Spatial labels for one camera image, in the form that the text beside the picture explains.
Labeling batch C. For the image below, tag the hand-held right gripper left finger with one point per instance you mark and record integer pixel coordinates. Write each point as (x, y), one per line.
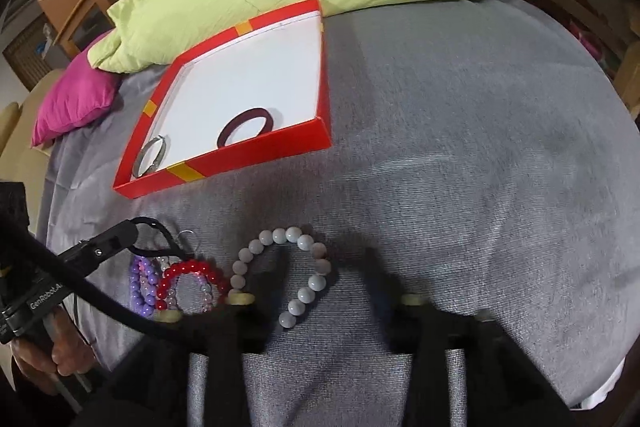
(235, 332)

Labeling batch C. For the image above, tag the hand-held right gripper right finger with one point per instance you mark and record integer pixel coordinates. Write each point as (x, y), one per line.
(415, 332)

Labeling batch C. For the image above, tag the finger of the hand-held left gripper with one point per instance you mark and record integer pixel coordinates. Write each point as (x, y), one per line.
(102, 246)

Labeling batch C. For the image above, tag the red cardboard box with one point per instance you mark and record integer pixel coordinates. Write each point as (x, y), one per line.
(240, 72)

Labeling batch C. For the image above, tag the person's left hand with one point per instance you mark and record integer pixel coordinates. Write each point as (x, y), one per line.
(65, 353)

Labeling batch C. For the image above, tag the silver bangle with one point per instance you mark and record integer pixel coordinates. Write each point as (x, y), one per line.
(161, 152)

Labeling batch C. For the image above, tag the beige sofa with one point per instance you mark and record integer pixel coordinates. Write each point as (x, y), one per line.
(25, 142)

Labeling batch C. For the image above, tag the magenta pillow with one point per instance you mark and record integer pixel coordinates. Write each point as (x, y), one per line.
(75, 97)

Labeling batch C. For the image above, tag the dark red bangle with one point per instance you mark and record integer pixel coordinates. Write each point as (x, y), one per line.
(226, 131)

